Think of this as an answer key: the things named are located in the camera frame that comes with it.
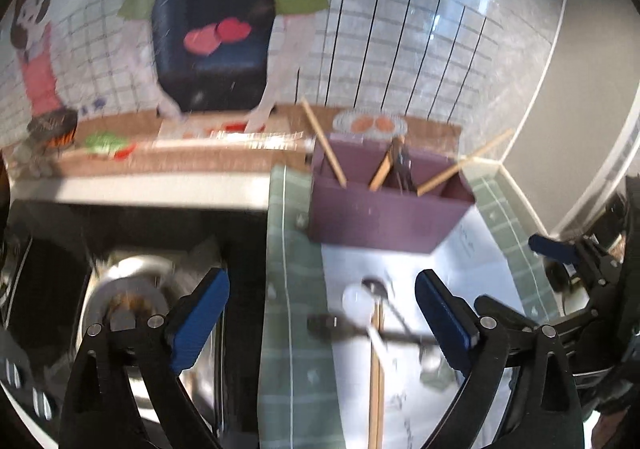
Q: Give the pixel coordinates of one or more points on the wooden chopstick left in holder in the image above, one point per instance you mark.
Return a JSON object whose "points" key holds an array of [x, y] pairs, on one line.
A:
{"points": [[324, 143]]}

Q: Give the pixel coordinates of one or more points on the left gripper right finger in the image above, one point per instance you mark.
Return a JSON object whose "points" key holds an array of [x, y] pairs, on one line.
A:
{"points": [[481, 342]]}

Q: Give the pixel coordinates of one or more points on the wooden chopstick right in holder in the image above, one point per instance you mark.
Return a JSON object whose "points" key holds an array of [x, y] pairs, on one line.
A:
{"points": [[453, 169]]}

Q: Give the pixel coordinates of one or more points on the wooden chopstick in holder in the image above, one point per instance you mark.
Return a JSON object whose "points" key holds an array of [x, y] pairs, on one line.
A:
{"points": [[324, 143], [453, 169]]}

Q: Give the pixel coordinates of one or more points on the white plastic spoon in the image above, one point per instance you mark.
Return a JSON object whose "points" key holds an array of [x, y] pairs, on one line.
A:
{"points": [[367, 313]]}

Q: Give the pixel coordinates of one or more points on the purple plastic utensil holder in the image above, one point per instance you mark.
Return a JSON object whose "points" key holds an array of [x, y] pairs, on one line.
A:
{"points": [[386, 219]]}

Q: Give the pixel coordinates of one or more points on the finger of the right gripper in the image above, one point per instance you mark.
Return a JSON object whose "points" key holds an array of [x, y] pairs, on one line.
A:
{"points": [[562, 252]]}

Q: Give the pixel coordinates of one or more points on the gas stove burner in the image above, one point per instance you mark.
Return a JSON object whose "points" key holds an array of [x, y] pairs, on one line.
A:
{"points": [[132, 285]]}

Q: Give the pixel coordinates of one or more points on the dark spoon in holder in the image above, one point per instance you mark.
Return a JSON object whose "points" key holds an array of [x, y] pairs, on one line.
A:
{"points": [[401, 164]]}

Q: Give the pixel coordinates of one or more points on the cartoon kitchen wall sticker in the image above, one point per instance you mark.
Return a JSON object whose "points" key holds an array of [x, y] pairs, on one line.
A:
{"points": [[107, 76]]}

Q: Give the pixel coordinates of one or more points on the green checkered table mat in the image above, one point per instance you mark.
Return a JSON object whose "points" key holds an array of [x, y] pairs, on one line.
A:
{"points": [[314, 390]]}

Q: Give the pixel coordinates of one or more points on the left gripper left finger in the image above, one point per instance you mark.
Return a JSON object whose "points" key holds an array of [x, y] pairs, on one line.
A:
{"points": [[99, 409]]}

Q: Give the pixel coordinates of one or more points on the wooden handle in holder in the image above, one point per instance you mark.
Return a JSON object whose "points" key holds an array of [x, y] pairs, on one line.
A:
{"points": [[387, 163]]}

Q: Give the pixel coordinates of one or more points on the wooden chopstick on mat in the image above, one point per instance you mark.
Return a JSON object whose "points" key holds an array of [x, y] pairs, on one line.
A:
{"points": [[372, 407], [379, 382]]}

